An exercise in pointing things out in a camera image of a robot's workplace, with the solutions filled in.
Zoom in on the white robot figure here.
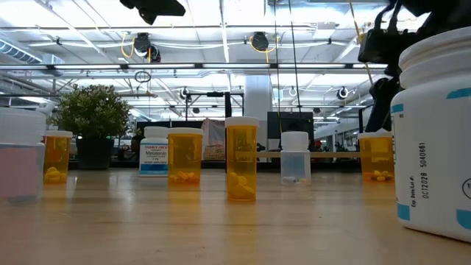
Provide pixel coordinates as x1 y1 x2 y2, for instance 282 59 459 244
36 102 56 115

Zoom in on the black metal frame stand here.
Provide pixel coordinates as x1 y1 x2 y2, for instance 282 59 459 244
185 91 245 121

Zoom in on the clear white-capped pill bottle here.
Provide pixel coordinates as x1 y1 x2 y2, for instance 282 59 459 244
280 130 312 186

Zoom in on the white Melatonin supplement bottle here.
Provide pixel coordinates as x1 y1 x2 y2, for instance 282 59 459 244
138 126 170 178
389 26 471 244

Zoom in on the long ceiling light strip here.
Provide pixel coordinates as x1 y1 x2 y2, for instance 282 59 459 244
0 63 389 71

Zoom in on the black computer monitor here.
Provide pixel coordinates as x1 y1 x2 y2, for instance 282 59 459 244
266 111 316 141

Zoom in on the white patterned bag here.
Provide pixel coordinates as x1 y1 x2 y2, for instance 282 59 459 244
201 118 227 161

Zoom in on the yellow hanging cable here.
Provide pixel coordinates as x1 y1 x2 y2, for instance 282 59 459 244
347 0 375 86

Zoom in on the ceiling air duct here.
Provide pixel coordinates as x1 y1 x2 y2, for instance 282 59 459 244
0 36 65 67

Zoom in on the green bushy plant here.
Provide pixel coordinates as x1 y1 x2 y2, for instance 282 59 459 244
49 83 132 140

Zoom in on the black plant pot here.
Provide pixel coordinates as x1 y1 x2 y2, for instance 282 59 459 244
76 137 115 170

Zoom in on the narrow amber pill bottle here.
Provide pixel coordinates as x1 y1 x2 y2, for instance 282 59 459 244
43 130 74 186

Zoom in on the wide amber pill bottle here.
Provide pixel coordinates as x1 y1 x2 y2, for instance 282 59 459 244
167 127 205 186
357 131 396 183

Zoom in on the tall amber pill bottle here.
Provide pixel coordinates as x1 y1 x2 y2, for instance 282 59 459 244
224 116 260 202

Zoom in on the translucent pink pill bottle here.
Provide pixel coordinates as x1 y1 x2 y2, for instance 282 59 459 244
0 107 47 204

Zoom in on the black partition panel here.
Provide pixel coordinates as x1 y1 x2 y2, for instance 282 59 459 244
134 120 226 163

